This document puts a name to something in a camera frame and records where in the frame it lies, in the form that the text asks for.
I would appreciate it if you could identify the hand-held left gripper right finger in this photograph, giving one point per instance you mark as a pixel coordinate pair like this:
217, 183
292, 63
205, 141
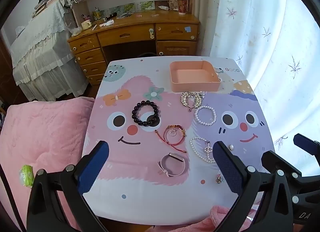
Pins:
226, 169

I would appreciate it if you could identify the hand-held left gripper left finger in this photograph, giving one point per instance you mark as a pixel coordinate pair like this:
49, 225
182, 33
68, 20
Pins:
93, 167

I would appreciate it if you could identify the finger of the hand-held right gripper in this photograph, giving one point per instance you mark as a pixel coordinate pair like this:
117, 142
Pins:
277, 160
308, 145

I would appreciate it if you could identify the pink plastic tray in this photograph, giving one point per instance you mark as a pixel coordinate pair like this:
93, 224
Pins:
195, 84

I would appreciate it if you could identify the small flower earring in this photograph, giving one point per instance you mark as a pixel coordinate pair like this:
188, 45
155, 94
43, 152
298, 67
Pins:
219, 179

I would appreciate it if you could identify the pink fluffy cloth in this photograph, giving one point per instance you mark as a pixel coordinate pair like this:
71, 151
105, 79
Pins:
225, 218

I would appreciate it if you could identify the pink fluffy blanket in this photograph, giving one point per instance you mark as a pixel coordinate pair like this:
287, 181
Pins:
47, 131

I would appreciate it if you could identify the green packet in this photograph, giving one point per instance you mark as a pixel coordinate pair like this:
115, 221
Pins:
26, 176

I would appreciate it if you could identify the white floral curtain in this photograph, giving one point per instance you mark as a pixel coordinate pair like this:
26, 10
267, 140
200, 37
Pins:
265, 34

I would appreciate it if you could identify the bed with white cover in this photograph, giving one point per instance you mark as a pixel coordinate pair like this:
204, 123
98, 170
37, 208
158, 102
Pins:
42, 54

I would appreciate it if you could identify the clear plastic bag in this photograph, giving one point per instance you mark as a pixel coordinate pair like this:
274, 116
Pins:
75, 31

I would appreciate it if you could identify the wooden desk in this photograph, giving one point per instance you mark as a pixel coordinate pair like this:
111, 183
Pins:
130, 34

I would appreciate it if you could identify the glass jar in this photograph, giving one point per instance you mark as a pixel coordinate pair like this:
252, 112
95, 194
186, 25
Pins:
97, 15

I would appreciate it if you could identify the red paper cup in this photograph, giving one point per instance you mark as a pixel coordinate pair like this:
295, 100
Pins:
182, 6

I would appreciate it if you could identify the pile of papers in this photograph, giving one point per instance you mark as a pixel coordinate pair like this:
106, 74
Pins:
46, 2

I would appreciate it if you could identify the white tube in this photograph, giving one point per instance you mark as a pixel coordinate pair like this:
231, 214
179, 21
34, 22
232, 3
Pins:
163, 7

